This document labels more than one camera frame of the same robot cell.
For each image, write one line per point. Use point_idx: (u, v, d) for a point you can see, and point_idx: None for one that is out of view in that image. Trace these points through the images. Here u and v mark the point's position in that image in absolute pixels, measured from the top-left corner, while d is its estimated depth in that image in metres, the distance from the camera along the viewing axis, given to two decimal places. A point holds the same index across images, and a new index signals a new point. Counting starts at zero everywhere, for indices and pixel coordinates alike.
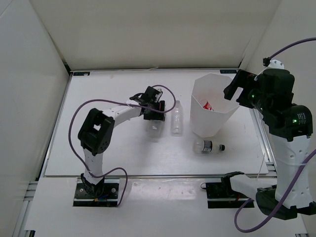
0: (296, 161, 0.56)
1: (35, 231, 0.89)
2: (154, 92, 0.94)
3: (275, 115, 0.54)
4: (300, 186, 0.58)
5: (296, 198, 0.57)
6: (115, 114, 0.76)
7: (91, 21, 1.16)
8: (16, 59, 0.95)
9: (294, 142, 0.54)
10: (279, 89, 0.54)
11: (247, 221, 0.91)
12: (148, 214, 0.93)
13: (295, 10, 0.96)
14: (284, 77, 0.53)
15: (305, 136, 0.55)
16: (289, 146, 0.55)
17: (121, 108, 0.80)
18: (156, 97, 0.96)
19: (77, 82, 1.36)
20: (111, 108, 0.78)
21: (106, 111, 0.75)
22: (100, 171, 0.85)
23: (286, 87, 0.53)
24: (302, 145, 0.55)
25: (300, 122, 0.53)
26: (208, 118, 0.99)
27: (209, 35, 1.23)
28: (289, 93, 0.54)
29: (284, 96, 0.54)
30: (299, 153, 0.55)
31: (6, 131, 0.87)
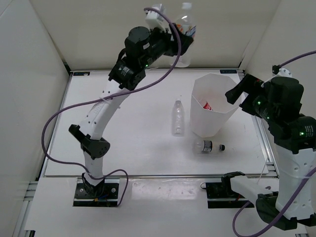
0: (300, 174, 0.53)
1: (35, 231, 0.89)
2: (139, 44, 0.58)
3: (282, 126, 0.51)
4: (302, 199, 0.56)
5: (296, 210, 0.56)
6: (92, 125, 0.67)
7: (91, 21, 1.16)
8: (16, 59, 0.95)
9: (299, 154, 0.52)
10: (287, 99, 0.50)
11: (247, 221, 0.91)
12: (148, 214, 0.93)
13: (295, 11, 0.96)
14: (294, 88, 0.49)
15: (311, 148, 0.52)
16: (294, 159, 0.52)
17: (97, 109, 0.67)
18: (145, 46, 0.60)
19: (77, 82, 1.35)
20: (88, 115, 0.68)
21: (83, 125, 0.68)
22: (100, 173, 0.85)
23: (295, 98, 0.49)
24: (308, 158, 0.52)
25: (307, 135, 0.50)
26: (208, 118, 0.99)
27: (210, 35, 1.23)
28: (298, 103, 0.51)
29: (292, 106, 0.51)
30: (303, 167, 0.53)
31: (6, 131, 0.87)
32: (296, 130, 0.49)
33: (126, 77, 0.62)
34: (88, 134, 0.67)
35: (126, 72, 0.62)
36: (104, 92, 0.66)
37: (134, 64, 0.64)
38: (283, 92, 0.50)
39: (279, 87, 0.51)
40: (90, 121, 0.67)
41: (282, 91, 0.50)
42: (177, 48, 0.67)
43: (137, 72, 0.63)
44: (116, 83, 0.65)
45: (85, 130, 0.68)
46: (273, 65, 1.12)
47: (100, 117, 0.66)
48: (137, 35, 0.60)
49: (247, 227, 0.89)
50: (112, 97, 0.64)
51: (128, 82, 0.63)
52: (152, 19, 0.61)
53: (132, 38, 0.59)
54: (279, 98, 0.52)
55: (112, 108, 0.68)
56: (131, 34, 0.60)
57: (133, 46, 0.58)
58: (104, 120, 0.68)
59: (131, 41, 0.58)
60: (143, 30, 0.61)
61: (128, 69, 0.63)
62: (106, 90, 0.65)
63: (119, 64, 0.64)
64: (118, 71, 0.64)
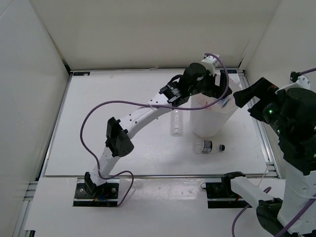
0: (309, 194, 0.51)
1: (35, 231, 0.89)
2: (195, 75, 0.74)
3: (294, 145, 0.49)
4: (307, 216, 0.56)
5: (299, 225, 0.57)
6: (133, 124, 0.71)
7: (90, 21, 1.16)
8: (17, 60, 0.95)
9: (310, 176, 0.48)
10: (303, 117, 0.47)
11: (247, 221, 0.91)
12: (148, 214, 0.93)
13: (295, 11, 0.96)
14: (312, 105, 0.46)
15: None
16: (304, 180, 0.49)
17: (141, 112, 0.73)
18: (198, 79, 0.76)
19: (77, 82, 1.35)
20: (130, 114, 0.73)
21: (124, 120, 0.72)
22: (108, 173, 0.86)
23: (312, 115, 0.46)
24: None
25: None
26: (208, 118, 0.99)
27: (210, 35, 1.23)
28: (315, 121, 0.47)
29: (308, 124, 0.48)
30: (313, 187, 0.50)
31: (6, 132, 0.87)
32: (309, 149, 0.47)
33: (175, 97, 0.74)
34: (125, 130, 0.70)
35: (177, 93, 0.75)
36: (152, 100, 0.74)
37: (182, 90, 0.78)
38: (298, 108, 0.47)
39: (295, 102, 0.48)
40: (132, 119, 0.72)
41: (297, 107, 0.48)
42: (216, 90, 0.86)
43: (183, 95, 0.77)
44: (163, 97, 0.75)
45: (124, 125, 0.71)
46: (272, 65, 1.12)
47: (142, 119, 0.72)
48: (195, 68, 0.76)
49: (247, 228, 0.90)
50: (158, 106, 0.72)
51: (176, 101, 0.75)
52: (210, 62, 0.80)
53: (191, 70, 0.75)
54: (294, 113, 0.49)
55: (154, 115, 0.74)
56: (191, 66, 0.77)
57: (190, 75, 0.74)
58: (143, 123, 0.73)
59: (190, 71, 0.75)
60: (201, 67, 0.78)
61: (177, 91, 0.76)
62: (155, 99, 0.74)
63: (170, 86, 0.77)
64: (169, 89, 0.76)
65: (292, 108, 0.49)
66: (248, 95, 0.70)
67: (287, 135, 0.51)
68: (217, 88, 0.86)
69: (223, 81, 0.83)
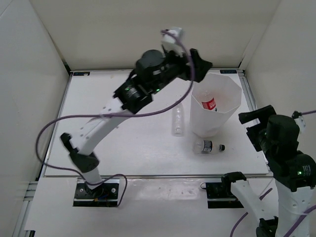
0: (299, 211, 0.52)
1: (35, 231, 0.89)
2: (148, 69, 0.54)
3: (280, 164, 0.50)
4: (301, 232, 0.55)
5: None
6: (83, 139, 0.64)
7: (90, 20, 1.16)
8: (17, 59, 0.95)
9: (297, 192, 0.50)
10: (285, 139, 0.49)
11: (247, 222, 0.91)
12: (148, 214, 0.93)
13: (295, 10, 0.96)
14: (291, 129, 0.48)
15: (309, 186, 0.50)
16: (292, 196, 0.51)
17: (92, 125, 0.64)
18: (156, 72, 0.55)
19: (77, 82, 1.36)
20: (82, 129, 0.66)
21: (75, 136, 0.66)
22: (97, 179, 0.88)
23: (293, 137, 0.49)
24: (306, 195, 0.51)
25: (305, 175, 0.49)
26: (209, 118, 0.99)
27: (210, 35, 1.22)
28: (296, 141, 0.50)
29: (291, 144, 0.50)
30: (302, 204, 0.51)
31: (5, 132, 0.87)
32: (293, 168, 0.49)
33: (130, 99, 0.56)
34: (78, 147, 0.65)
35: (132, 95, 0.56)
36: (105, 108, 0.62)
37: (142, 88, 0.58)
38: (279, 132, 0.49)
39: (275, 126, 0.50)
40: (83, 134, 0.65)
41: (278, 131, 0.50)
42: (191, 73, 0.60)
43: (144, 96, 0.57)
44: (118, 103, 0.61)
45: (76, 142, 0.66)
46: (273, 65, 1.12)
47: (93, 134, 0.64)
48: (149, 59, 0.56)
49: (247, 228, 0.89)
50: (111, 116, 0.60)
51: (132, 104, 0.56)
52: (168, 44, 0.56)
53: (143, 62, 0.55)
54: (276, 136, 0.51)
55: (110, 127, 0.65)
56: (144, 57, 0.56)
57: (142, 69, 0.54)
58: (97, 137, 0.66)
59: (141, 64, 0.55)
60: (158, 55, 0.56)
61: (134, 92, 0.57)
62: (107, 107, 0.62)
63: (125, 85, 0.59)
64: (124, 92, 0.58)
65: (274, 131, 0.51)
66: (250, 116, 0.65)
67: (272, 155, 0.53)
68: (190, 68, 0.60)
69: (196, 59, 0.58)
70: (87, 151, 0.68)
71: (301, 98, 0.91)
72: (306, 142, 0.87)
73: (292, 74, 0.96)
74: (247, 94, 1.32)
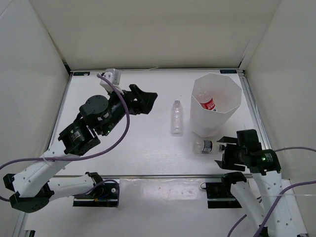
0: (274, 192, 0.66)
1: (35, 231, 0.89)
2: (93, 116, 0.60)
3: (250, 157, 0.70)
4: (285, 217, 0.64)
5: (282, 229, 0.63)
6: (25, 183, 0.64)
7: (90, 20, 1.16)
8: (16, 59, 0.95)
9: (268, 176, 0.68)
10: (248, 139, 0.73)
11: (247, 222, 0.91)
12: (148, 214, 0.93)
13: (295, 10, 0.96)
14: (250, 133, 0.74)
15: (275, 171, 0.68)
16: (266, 180, 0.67)
17: (35, 168, 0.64)
18: (100, 118, 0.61)
19: (77, 82, 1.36)
20: (25, 171, 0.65)
21: (18, 178, 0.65)
22: (83, 190, 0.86)
23: (254, 138, 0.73)
24: (276, 179, 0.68)
25: (269, 160, 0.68)
26: (208, 118, 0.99)
27: (210, 35, 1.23)
28: (257, 140, 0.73)
29: (254, 144, 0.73)
30: (274, 186, 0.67)
31: (5, 132, 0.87)
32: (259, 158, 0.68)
33: (75, 141, 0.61)
34: (19, 191, 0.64)
35: (76, 138, 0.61)
36: (50, 149, 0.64)
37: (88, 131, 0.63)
38: (244, 137, 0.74)
39: (241, 134, 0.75)
40: (25, 177, 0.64)
41: (243, 135, 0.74)
42: (138, 107, 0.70)
43: (88, 138, 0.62)
44: (61, 145, 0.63)
45: (18, 185, 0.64)
46: (273, 65, 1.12)
47: (35, 177, 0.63)
48: (94, 106, 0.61)
49: (247, 228, 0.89)
50: (54, 159, 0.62)
51: (76, 147, 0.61)
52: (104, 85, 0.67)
53: (88, 108, 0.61)
54: (243, 140, 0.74)
55: (55, 169, 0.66)
56: (89, 103, 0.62)
57: (85, 116, 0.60)
58: (40, 181, 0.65)
59: (86, 111, 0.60)
60: (101, 100, 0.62)
61: (79, 134, 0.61)
62: (51, 149, 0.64)
63: (72, 127, 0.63)
64: (69, 134, 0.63)
65: (241, 138, 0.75)
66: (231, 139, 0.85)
67: (244, 155, 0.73)
68: (137, 103, 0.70)
69: (139, 95, 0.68)
70: (32, 194, 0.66)
71: (301, 97, 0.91)
72: (306, 142, 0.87)
73: (292, 74, 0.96)
74: (247, 94, 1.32)
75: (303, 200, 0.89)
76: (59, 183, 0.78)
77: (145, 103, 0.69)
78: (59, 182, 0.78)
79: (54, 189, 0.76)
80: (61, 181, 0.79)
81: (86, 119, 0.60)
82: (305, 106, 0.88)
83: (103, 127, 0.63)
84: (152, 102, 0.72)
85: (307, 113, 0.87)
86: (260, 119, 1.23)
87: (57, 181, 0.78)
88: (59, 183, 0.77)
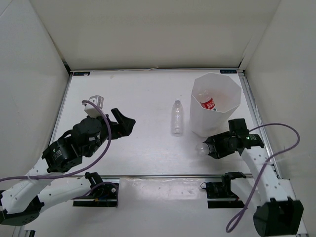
0: (259, 161, 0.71)
1: (36, 231, 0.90)
2: (85, 135, 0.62)
3: (237, 139, 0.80)
4: (272, 181, 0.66)
5: (271, 191, 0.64)
6: (13, 200, 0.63)
7: (90, 21, 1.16)
8: (16, 60, 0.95)
9: (253, 149, 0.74)
10: (237, 126, 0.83)
11: (247, 221, 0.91)
12: (148, 214, 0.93)
13: (295, 10, 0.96)
14: (239, 121, 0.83)
15: (260, 145, 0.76)
16: (251, 152, 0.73)
17: (22, 185, 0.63)
18: (92, 138, 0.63)
19: (77, 82, 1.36)
20: (13, 187, 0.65)
21: (6, 195, 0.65)
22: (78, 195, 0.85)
23: (241, 123, 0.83)
24: (260, 151, 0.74)
25: (253, 138, 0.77)
26: (208, 118, 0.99)
27: (210, 35, 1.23)
28: (244, 126, 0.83)
29: (241, 128, 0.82)
30: (259, 157, 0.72)
31: (4, 132, 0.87)
32: (245, 139, 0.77)
33: (58, 160, 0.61)
34: (7, 208, 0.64)
35: (59, 156, 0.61)
36: (33, 168, 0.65)
37: (71, 150, 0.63)
38: (234, 124, 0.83)
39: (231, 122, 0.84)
40: (12, 194, 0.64)
41: (233, 123, 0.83)
42: (121, 130, 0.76)
43: (70, 157, 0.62)
44: (45, 164, 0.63)
45: (6, 203, 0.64)
46: (273, 65, 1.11)
47: (22, 194, 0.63)
48: (87, 126, 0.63)
49: (247, 228, 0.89)
50: (38, 178, 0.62)
51: (58, 165, 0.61)
52: (88, 109, 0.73)
53: (82, 127, 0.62)
54: (232, 126, 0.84)
55: (42, 184, 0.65)
56: (83, 123, 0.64)
57: (78, 134, 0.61)
58: (27, 197, 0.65)
59: (79, 130, 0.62)
60: (94, 122, 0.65)
61: (61, 152, 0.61)
62: (35, 168, 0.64)
63: (55, 144, 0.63)
64: (52, 153, 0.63)
65: (232, 125, 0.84)
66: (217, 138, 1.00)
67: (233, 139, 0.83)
68: (120, 127, 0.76)
69: (120, 117, 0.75)
70: (21, 209, 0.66)
71: (301, 98, 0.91)
72: (306, 143, 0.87)
73: (292, 74, 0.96)
74: (246, 94, 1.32)
75: (302, 201, 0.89)
76: (50, 193, 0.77)
77: (126, 126, 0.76)
78: (51, 192, 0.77)
79: (44, 200, 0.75)
80: (53, 190, 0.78)
81: (78, 137, 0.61)
82: (305, 106, 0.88)
83: (91, 147, 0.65)
84: (132, 126, 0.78)
85: (307, 114, 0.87)
86: (260, 119, 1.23)
87: (48, 191, 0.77)
88: (50, 193, 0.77)
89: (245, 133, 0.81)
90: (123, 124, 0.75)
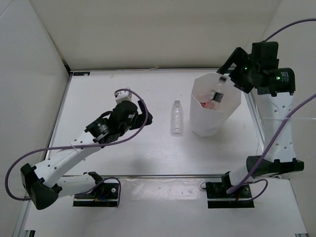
0: (279, 115, 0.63)
1: (36, 231, 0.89)
2: (126, 111, 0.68)
3: (261, 74, 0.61)
4: (284, 141, 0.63)
5: (280, 151, 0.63)
6: (52, 170, 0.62)
7: (90, 21, 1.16)
8: (17, 60, 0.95)
9: (278, 98, 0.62)
10: (265, 53, 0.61)
11: (248, 221, 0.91)
12: (148, 214, 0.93)
13: (295, 10, 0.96)
14: (269, 44, 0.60)
15: (288, 93, 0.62)
16: (274, 101, 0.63)
17: (62, 155, 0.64)
18: (130, 116, 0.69)
19: (77, 82, 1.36)
20: (49, 159, 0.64)
21: (40, 166, 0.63)
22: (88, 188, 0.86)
23: (270, 50, 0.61)
24: (285, 101, 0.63)
25: (284, 80, 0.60)
26: (208, 117, 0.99)
27: (210, 35, 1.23)
28: (274, 57, 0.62)
29: (270, 59, 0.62)
30: (282, 109, 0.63)
31: (5, 132, 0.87)
32: (273, 77, 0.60)
33: (101, 134, 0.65)
34: (44, 177, 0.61)
35: (104, 130, 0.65)
36: (76, 140, 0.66)
37: (112, 127, 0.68)
38: (261, 49, 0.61)
39: (258, 46, 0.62)
40: (50, 164, 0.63)
41: (259, 48, 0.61)
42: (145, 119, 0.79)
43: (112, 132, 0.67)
44: (90, 136, 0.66)
45: (42, 173, 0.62)
46: None
47: (64, 163, 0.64)
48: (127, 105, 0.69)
49: (247, 228, 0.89)
50: (83, 147, 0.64)
51: (102, 138, 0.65)
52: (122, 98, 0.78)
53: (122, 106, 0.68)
54: (259, 54, 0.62)
55: (79, 158, 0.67)
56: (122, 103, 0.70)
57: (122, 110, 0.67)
58: (64, 169, 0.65)
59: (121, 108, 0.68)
60: (131, 102, 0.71)
61: (105, 128, 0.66)
62: (79, 139, 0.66)
63: (98, 122, 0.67)
64: (95, 128, 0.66)
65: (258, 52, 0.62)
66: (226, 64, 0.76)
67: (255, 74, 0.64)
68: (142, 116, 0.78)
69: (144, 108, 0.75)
70: (51, 184, 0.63)
71: (299, 98, 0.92)
72: (306, 142, 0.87)
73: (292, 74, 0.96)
74: (246, 94, 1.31)
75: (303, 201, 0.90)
76: (64, 180, 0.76)
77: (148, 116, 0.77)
78: (65, 179, 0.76)
79: (60, 184, 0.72)
80: (65, 178, 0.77)
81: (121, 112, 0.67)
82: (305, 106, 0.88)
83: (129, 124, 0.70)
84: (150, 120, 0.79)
85: (305, 115, 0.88)
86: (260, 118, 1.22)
87: (62, 178, 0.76)
88: (64, 180, 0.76)
89: (273, 62, 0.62)
90: (149, 116, 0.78)
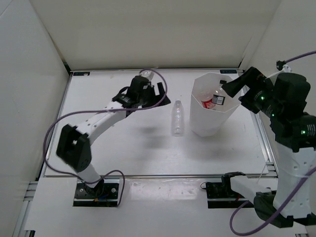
0: (299, 173, 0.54)
1: (35, 231, 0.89)
2: (142, 83, 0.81)
3: (283, 124, 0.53)
4: (300, 198, 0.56)
5: (294, 208, 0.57)
6: (92, 127, 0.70)
7: (90, 21, 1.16)
8: (17, 60, 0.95)
9: (300, 154, 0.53)
10: (292, 96, 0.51)
11: (248, 221, 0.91)
12: (148, 214, 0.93)
13: (295, 10, 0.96)
14: (300, 85, 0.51)
15: (312, 147, 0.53)
16: (295, 158, 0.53)
17: (98, 117, 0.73)
18: (144, 87, 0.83)
19: (77, 82, 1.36)
20: (88, 121, 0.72)
21: (81, 125, 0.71)
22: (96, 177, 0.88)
23: (299, 94, 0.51)
24: (307, 157, 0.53)
25: (309, 134, 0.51)
26: (208, 117, 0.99)
27: (210, 35, 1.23)
28: (302, 100, 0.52)
29: (298, 103, 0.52)
30: (303, 166, 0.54)
31: (5, 132, 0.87)
32: (297, 128, 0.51)
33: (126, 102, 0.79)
34: (87, 132, 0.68)
35: (127, 100, 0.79)
36: (107, 106, 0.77)
37: (133, 98, 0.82)
38: (288, 90, 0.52)
39: (286, 84, 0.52)
40: (90, 123, 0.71)
41: (286, 88, 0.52)
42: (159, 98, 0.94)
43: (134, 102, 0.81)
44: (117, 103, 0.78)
45: (84, 129, 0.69)
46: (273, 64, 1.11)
47: (101, 123, 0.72)
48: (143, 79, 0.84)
49: (247, 228, 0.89)
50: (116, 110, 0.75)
51: (127, 105, 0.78)
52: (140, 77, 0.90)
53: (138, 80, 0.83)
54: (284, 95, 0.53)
55: (110, 123, 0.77)
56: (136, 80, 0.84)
57: (138, 82, 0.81)
58: (100, 129, 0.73)
59: (138, 80, 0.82)
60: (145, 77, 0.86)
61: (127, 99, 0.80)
62: (110, 106, 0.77)
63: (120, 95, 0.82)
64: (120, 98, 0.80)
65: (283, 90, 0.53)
66: (238, 85, 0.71)
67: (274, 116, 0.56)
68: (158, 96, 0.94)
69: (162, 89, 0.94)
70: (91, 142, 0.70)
71: None
72: None
73: None
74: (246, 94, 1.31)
75: None
76: None
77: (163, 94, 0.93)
78: None
79: None
80: None
81: (138, 85, 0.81)
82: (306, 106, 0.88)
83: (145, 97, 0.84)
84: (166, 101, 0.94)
85: None
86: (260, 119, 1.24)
87: None
88: None
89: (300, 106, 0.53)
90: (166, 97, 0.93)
